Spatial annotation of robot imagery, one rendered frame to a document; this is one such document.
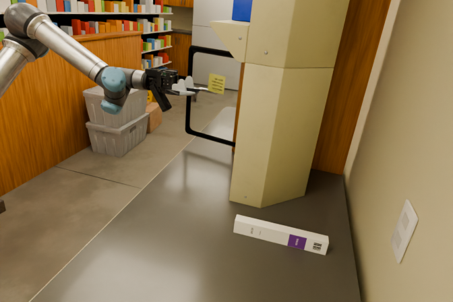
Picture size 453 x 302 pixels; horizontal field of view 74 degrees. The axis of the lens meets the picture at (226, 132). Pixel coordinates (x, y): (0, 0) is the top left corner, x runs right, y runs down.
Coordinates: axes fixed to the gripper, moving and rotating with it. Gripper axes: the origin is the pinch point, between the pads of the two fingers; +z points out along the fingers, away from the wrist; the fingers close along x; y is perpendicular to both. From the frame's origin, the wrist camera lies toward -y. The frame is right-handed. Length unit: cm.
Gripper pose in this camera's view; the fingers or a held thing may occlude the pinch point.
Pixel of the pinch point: (194, 93)
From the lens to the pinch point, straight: 115.3
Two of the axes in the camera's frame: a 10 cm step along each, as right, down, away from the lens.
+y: 0.7, -9.3, -3.6
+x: 2.9, -3.3, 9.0
